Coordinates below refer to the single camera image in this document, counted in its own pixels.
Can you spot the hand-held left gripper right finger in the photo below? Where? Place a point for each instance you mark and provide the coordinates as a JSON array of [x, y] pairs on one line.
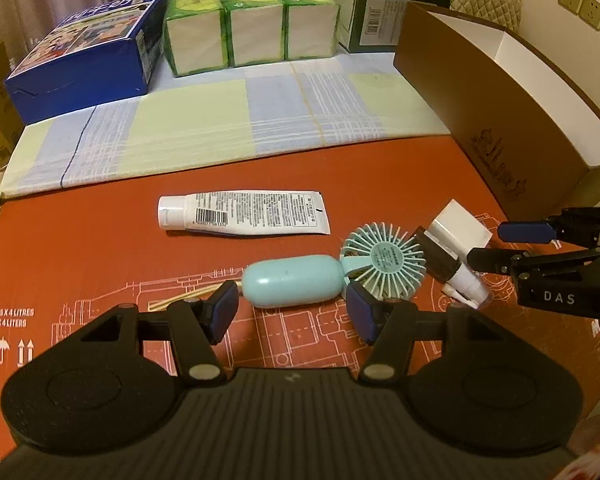
[[362, 315]]

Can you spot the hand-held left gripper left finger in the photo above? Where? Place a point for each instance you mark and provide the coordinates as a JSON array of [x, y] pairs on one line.
[[225, 310]]

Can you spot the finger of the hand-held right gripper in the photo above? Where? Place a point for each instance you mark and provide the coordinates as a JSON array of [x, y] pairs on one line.
[[525, 231], [490, 260]]

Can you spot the white black charger block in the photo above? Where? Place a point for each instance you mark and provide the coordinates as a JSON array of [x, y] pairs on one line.
[[457, 225]]

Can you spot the brown cardboard box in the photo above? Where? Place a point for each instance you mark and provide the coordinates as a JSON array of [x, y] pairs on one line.
[[505, 110]]

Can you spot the teal handheld fan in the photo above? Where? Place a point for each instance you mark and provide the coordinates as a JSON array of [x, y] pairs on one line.
[[290, 280]]

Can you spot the white squeeze tube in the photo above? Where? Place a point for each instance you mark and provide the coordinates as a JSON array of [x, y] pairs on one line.
[[250, 210]]

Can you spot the red printed cardboard sheet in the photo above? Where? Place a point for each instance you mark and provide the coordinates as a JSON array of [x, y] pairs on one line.
[[80, 250]]

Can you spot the plaid cloth mat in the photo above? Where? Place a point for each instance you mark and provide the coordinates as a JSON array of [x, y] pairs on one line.
[[205, 125]]

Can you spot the dark green box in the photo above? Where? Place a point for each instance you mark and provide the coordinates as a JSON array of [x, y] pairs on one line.
[[380, 20]]

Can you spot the blue printed box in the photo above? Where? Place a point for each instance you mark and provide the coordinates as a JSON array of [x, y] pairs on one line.
[[80, 70]]

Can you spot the green tissue pack bundle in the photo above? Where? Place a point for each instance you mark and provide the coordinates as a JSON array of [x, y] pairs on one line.
[[250, 30]]

